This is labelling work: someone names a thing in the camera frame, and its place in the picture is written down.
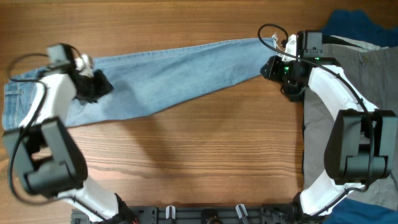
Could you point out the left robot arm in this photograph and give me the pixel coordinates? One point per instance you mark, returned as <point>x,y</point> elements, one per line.
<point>45,164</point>

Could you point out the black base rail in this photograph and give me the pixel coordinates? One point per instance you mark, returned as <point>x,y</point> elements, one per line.
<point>214,214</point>

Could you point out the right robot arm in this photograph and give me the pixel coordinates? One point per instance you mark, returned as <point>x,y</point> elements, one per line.
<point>360,148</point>

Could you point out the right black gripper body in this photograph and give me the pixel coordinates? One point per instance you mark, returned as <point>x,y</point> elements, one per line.
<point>280,71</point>

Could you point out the black garment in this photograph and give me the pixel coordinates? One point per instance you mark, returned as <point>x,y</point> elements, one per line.
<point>295,95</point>

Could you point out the light blue denim jeans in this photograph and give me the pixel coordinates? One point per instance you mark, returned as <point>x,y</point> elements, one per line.
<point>147,82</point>

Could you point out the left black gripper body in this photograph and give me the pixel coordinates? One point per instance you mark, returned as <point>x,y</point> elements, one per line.
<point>93,87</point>

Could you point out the grey shorts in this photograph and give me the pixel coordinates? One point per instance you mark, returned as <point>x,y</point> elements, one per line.
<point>322,102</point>

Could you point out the dark blue garment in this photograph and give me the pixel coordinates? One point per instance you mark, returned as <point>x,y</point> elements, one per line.
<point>374,74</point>

